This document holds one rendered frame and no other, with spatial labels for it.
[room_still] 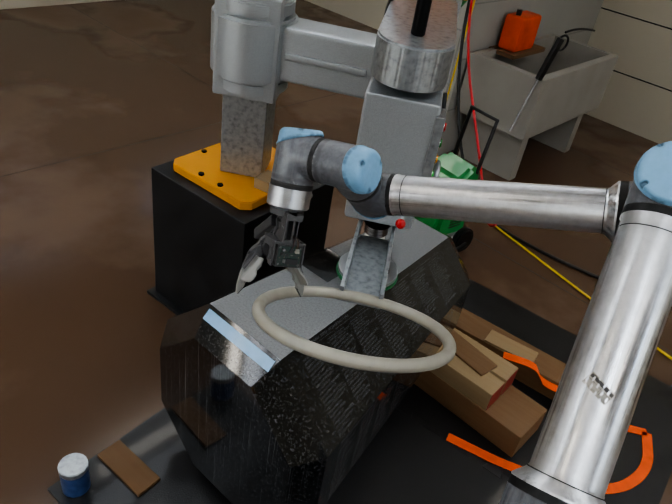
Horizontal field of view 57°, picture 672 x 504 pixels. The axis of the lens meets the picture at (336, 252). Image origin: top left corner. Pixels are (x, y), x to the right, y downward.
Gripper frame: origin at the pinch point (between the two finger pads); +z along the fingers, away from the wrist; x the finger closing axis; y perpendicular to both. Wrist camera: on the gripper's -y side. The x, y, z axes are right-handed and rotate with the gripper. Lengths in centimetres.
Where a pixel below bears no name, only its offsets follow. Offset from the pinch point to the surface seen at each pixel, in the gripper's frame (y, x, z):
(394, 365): 24.5, 19.7, 5.5
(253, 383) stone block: -38, 16, 41
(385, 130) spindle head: -37, 42, -39
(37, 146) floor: -355, -44, 19
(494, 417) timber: -60, 137, 70
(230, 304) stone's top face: -62, 13, 25
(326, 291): -21.2, 25.0, 5.3
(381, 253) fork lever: -39, 50, -2
